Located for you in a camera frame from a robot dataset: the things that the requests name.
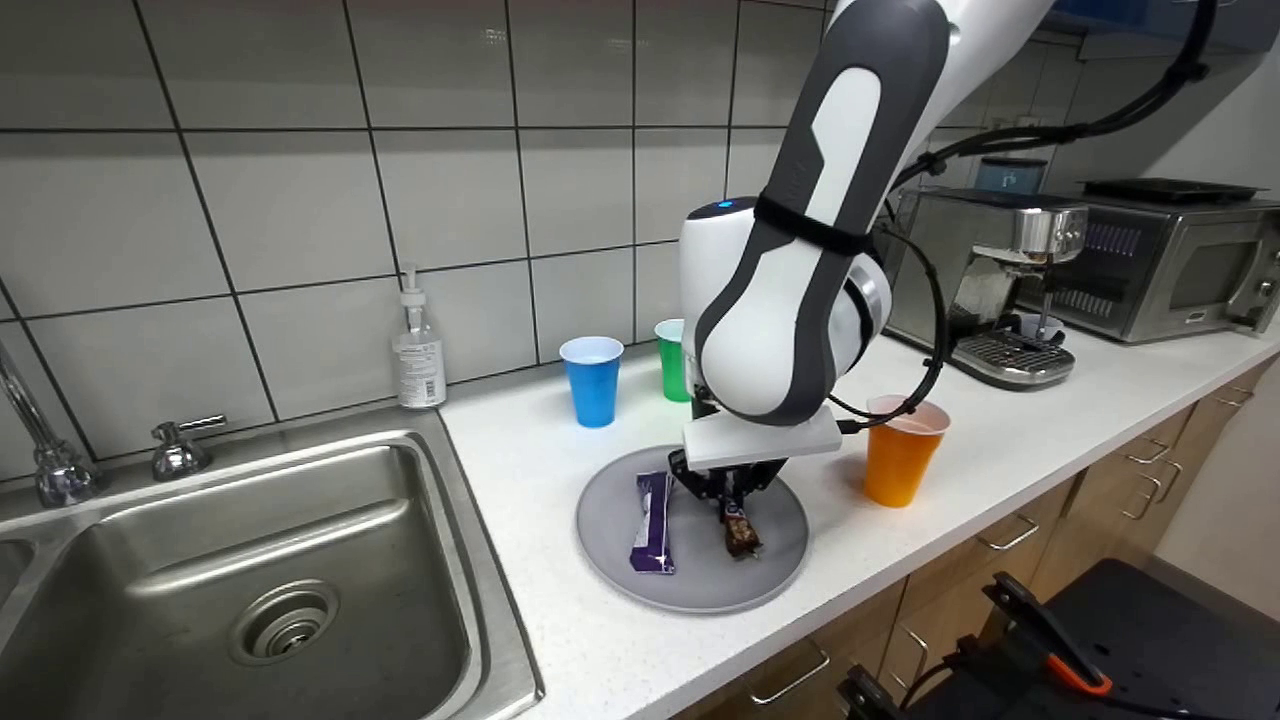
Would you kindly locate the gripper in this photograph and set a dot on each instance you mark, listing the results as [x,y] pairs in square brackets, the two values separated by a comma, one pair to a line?
[705,403]

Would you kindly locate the brown snack bar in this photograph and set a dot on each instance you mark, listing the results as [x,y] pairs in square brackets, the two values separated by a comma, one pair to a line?
[742,538]

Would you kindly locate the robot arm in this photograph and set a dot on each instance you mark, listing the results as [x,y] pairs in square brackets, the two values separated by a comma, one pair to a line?
[770,340]

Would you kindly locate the purple snack bar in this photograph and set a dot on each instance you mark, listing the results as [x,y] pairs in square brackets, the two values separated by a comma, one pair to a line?
[654,520]

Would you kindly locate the grey round plate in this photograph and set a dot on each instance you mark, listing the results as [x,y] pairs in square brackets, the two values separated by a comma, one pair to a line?
[700,580]

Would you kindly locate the green plastic cup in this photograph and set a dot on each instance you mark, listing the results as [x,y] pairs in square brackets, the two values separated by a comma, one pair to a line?
[673,365]

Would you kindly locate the blue plastic cup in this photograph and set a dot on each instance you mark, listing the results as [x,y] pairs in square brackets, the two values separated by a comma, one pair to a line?
[593,385]

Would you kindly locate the orange plastic cup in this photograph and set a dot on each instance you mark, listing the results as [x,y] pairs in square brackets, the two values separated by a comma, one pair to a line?
[897,465]

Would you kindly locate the wooden drawer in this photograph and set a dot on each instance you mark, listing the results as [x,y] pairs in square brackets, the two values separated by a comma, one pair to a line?
[990,560]
[1225,380]
[850,640]
[1120,440]

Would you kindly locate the clear pump soap bottle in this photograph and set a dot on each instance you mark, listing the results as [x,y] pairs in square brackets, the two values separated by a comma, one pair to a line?
[420,365]

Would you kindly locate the white cup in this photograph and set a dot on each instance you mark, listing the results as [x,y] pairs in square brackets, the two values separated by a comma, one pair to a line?
[1030,328]

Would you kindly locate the steel espresso machine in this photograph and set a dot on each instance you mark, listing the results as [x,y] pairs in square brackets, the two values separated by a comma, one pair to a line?
[985,260]

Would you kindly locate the black orange clamp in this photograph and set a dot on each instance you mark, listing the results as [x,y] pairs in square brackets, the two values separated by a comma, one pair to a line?
[1050,640]

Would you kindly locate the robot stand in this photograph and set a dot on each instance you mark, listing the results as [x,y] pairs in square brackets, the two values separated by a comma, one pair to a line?
[1160,640]

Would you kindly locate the stainless steel sink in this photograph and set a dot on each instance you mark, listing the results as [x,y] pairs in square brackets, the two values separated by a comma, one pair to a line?
[260,560]

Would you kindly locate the steel toaster oven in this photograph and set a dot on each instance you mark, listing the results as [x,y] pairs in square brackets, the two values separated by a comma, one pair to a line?
[1160,265]

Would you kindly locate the black tray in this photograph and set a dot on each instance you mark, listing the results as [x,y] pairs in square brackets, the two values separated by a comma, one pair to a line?
[1170,190]

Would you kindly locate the chrome tap lever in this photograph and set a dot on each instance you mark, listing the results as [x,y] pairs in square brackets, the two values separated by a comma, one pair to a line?
[178,452]

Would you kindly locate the chrome tap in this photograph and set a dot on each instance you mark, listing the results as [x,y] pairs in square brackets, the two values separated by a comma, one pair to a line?
[55,470]

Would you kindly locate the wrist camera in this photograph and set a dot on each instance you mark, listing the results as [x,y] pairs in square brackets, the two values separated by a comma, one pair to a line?
[760,440]

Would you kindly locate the dark wall cabinet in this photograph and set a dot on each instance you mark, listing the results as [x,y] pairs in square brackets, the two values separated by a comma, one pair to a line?
[1150,25]

